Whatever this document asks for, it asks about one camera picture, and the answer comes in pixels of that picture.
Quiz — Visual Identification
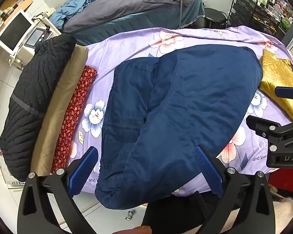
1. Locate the navy blue padded jacket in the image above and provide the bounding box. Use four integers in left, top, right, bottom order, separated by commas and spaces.
95, 44, 263, 210

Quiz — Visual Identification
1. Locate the golden yellow shiny garment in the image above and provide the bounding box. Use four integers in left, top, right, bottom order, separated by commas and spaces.
259, 49, 293, 120

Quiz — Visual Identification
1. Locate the purple floral bed sheet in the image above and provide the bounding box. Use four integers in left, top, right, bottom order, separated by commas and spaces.
67, 26, 293, 198

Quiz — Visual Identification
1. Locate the small metal floor fitting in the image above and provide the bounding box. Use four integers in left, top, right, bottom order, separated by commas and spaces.
125, 210, 133, 221

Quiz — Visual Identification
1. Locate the tan folded garment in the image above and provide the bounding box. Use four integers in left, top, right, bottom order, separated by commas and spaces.
30, 45, 88, 176

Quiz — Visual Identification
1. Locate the red floral folded cloth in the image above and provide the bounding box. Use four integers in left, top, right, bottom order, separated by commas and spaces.
51, 66, 97, 174

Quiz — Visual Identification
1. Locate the black round stool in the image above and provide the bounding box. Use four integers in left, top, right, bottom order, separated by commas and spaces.
204, 8, 228, 30

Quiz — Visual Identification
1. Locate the black quilted folded garment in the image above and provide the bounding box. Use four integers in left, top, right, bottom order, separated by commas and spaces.
0, 34, 77, 182

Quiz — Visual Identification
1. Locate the white framed monitor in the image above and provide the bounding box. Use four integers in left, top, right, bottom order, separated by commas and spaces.
0, 10, 35, 55

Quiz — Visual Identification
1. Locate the white appliance with display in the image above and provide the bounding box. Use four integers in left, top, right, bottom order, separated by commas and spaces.
8, 27, 61, 70

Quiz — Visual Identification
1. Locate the light blue crumpled cloth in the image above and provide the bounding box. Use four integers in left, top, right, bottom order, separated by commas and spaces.
49, 0, 95, 30

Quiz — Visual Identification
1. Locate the grey blanket on bed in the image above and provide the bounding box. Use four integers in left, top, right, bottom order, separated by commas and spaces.
63, 0, 195, 33

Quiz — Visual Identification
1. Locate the wooden shelf unit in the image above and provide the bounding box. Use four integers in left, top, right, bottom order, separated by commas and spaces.
0, 0, 34, 54

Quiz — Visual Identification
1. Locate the black metal wire rack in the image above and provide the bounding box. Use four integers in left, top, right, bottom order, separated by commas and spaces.
227, 0, 280, 36

